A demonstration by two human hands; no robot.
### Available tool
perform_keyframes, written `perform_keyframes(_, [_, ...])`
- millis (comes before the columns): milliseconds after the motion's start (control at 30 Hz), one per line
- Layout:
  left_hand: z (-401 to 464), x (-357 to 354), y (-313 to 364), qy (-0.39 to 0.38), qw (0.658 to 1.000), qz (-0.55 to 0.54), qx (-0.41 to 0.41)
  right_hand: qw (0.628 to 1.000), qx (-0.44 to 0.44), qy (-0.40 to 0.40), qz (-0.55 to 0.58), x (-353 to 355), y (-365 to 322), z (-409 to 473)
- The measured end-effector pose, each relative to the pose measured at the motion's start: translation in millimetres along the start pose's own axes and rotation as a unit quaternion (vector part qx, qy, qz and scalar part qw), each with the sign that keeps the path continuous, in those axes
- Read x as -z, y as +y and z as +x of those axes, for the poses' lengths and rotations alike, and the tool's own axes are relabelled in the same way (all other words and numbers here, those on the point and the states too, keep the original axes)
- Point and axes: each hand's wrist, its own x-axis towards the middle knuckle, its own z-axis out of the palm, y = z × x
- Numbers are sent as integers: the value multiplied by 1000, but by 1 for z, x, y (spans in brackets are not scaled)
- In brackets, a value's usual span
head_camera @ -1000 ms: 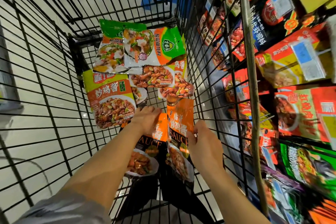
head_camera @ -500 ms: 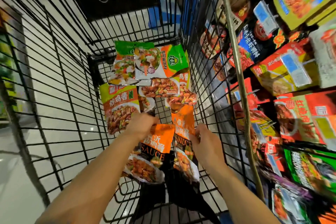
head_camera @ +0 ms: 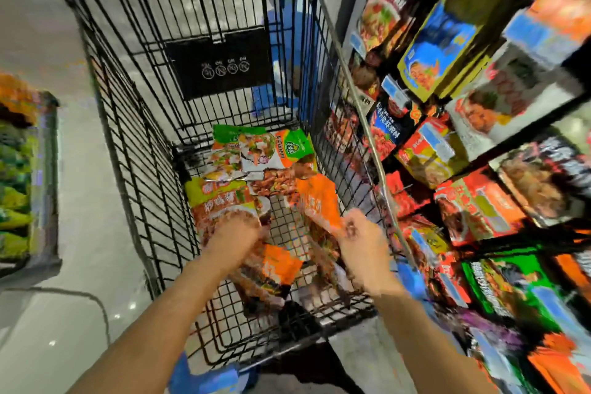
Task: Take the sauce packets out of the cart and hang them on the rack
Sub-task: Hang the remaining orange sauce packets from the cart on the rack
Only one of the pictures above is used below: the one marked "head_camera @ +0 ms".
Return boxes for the person's left hand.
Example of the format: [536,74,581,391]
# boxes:
[203,213,271,279]

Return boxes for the person's right hand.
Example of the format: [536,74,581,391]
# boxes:
[337,209,407,297]

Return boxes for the heap of mixed packets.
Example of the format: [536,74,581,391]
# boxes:
[184,163,320,247]

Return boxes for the orange sauce packet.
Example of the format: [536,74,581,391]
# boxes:
[288,174,356,307]
[228,241,304,316]

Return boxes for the green orange seasoning packet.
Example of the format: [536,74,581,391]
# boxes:
[239,128,318,173]
[203,124,268,180]

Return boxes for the black wire shopping cart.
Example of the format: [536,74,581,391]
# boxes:
[41,0,416,371]

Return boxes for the person's right forearm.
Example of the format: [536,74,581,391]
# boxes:
[374,289,499,394]

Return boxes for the person's left forearm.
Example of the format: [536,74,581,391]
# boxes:
[66,259,231,394]

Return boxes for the person's black trousers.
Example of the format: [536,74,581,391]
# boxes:
[258,340,366,394]

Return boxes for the grey bottle shelf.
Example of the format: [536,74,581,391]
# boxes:
[0,91,63,291]

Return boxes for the blue plastic panel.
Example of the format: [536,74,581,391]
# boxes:
[251,0,320,118]

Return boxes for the row of green yellow bottles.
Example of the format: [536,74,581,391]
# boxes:
[0,130,37,260]

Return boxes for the pile of orange bagged goods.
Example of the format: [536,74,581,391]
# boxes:
[0,74,43,126]

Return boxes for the blue cart handle cap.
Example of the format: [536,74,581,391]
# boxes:
[168,352,259,394]
[396,259,428,302]

